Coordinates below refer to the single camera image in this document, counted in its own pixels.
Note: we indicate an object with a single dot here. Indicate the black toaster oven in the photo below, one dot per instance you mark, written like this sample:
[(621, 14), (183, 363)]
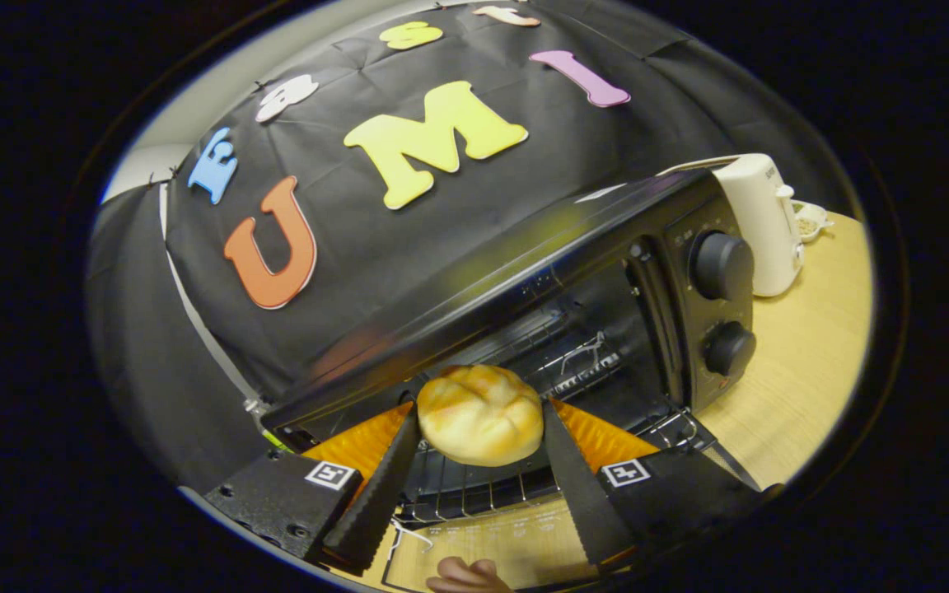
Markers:
[(524, 263)]

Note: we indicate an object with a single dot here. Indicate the golden bread bun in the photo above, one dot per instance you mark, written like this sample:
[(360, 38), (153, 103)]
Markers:
[(481, 416)]

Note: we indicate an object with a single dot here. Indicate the small white dish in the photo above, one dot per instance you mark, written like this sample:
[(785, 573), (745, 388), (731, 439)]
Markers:
[(811, 222)]

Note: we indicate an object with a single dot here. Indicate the white slot toaster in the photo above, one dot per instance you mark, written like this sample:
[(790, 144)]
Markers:
[(763, 231)]

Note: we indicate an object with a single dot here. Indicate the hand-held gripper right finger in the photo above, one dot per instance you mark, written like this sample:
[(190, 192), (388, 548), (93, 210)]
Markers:
[(586, 502)]

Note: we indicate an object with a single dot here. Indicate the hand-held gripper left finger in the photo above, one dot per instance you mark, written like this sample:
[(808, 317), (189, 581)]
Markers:
[(376, 502)]

